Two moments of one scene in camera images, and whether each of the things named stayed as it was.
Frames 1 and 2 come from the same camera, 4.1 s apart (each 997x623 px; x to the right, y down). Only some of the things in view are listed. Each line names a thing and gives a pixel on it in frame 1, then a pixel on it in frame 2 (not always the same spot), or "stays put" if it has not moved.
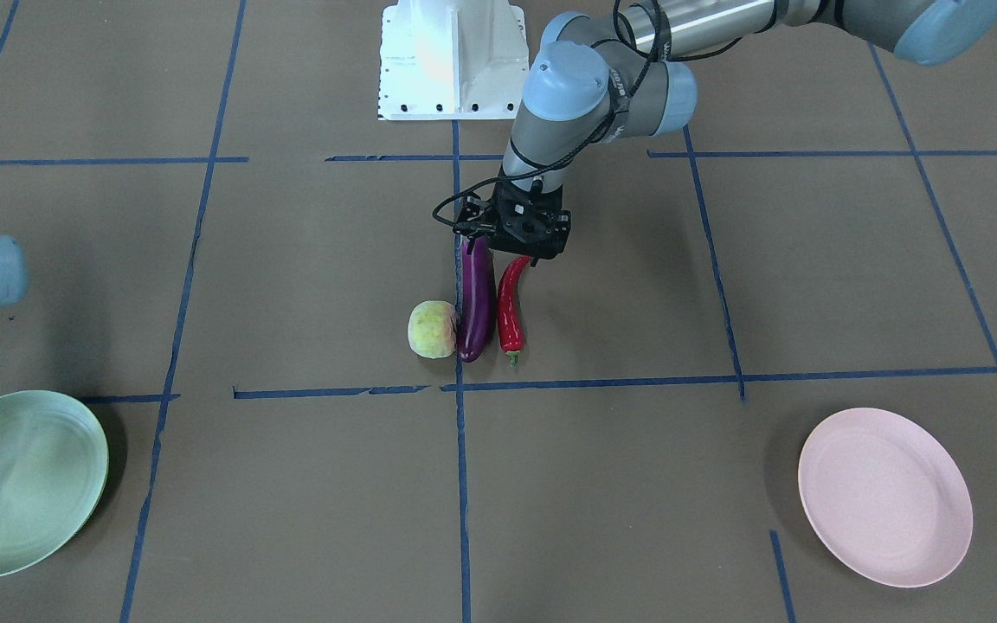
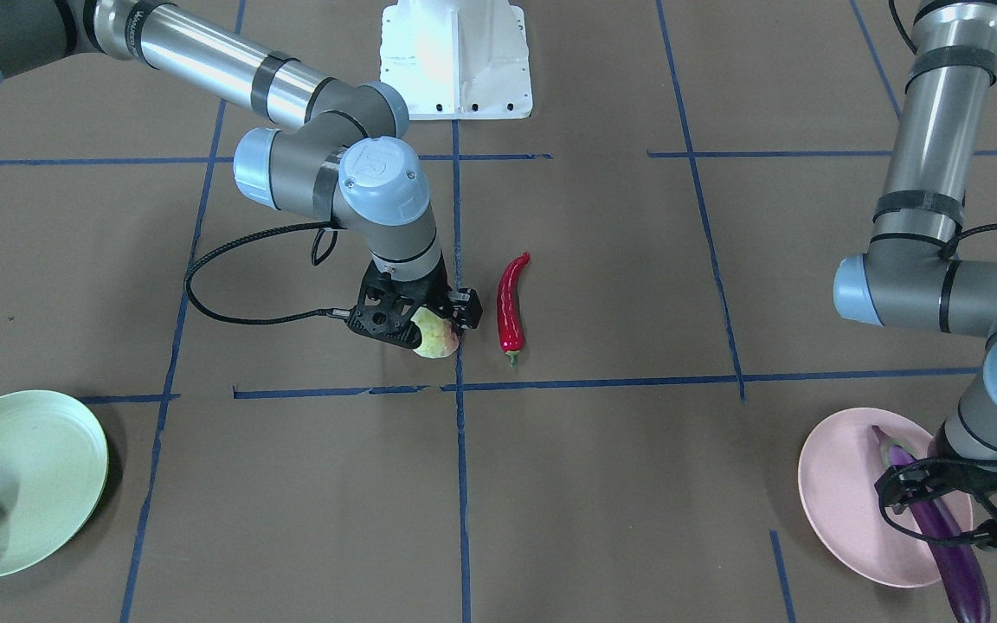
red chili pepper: [510, 318] stays put
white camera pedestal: [452, 60] stays put
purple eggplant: [478, 299] to [960, 565]
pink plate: [885, 497] stays put
